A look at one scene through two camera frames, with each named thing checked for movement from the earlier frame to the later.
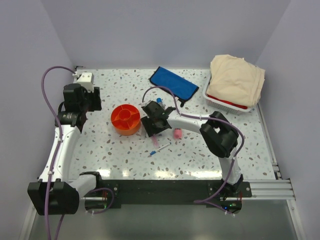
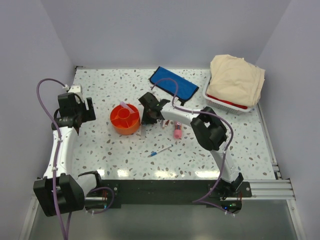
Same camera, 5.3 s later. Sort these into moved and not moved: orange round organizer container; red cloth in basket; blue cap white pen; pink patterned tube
Moved: blue cap white pen
Not moved: red cloth in basket; pink patterned tube; orange round organizer container
